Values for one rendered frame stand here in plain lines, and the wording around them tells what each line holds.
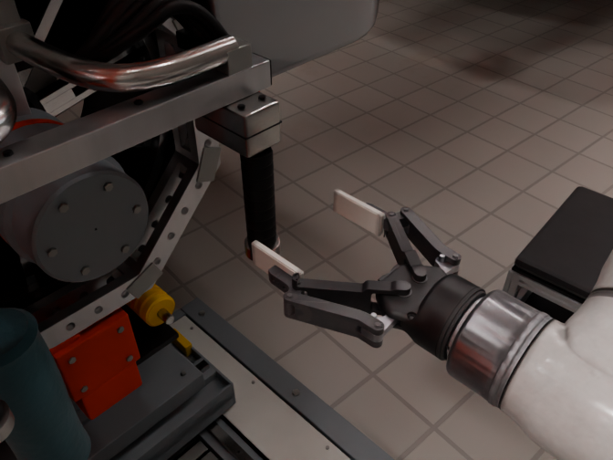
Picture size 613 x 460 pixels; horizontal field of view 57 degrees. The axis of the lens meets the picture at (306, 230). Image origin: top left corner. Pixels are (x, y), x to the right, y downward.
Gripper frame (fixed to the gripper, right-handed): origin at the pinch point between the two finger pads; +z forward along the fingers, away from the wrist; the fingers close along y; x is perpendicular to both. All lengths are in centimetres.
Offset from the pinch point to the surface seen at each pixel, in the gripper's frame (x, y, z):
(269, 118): 11.3, 0.6, 5.8
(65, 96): 5.4, -6.7, 38.3
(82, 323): -22.8, -17.7, 28.1
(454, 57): -81, 231, 113
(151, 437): -68, -11, 34
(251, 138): 10.0, -2.0, 5.8
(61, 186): 8.8, -19.0, 13.6
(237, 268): -82, 43, 72
